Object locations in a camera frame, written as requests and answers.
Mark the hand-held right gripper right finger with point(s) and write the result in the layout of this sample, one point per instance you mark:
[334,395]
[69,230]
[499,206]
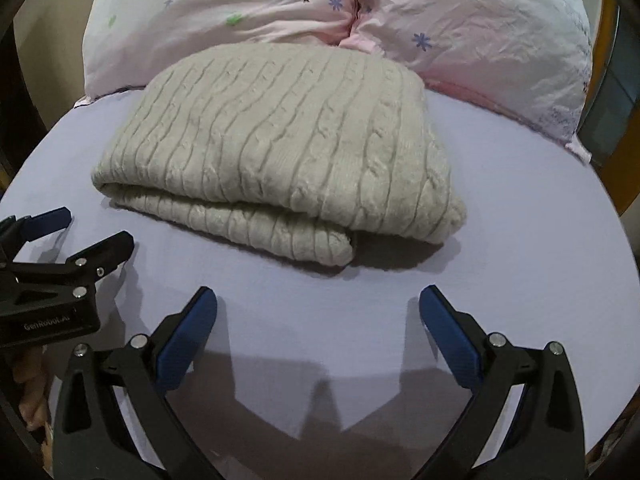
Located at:
[450,331]

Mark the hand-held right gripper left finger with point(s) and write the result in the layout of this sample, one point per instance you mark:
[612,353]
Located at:
[186,334]

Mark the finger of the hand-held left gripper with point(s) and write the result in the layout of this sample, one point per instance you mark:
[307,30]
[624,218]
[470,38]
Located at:
[112,248]
[48,220]

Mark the person's left hand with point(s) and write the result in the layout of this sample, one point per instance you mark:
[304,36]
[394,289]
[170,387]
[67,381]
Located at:
[31,385]

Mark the lavender bed sheet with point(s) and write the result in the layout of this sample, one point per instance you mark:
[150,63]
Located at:
[310,320]

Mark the pink floral pillow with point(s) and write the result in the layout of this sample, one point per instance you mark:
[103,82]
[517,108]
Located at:
[220,15]
[480,45]

